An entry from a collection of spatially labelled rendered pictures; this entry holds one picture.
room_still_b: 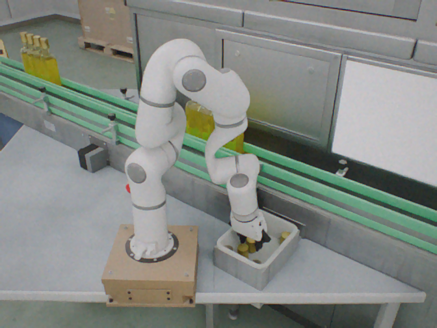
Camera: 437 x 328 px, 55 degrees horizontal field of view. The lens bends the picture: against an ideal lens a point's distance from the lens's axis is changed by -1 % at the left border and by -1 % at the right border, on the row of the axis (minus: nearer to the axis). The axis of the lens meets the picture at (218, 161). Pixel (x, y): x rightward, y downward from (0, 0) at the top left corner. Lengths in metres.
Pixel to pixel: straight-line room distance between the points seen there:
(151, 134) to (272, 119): 0.60
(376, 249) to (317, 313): 0.72
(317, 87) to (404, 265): 0.59
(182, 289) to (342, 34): 0.85
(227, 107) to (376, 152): 0.60
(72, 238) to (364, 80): 1.05
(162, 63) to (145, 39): 0.86
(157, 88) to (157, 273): 0.50
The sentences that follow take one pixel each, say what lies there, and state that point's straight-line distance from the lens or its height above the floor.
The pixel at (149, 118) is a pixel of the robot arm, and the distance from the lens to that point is 1.01.
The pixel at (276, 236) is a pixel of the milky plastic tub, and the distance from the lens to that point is 1.40.
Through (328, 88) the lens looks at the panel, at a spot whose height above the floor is 1.21.
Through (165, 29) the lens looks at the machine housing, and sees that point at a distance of 1.76.
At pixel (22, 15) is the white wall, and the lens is 7.64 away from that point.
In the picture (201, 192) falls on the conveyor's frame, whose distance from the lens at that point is 1.47.
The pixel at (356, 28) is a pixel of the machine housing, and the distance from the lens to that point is 1.31.
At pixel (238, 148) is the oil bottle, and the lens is 1.47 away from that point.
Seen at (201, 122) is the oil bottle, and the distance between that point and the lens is 1.50.
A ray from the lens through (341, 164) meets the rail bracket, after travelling 1.36.
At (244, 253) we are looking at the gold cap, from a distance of 1.29.
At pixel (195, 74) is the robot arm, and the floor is 1.39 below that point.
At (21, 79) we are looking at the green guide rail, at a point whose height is 0.94.
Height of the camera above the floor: 1.71
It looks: 32 degrees down
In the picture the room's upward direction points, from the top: straight up
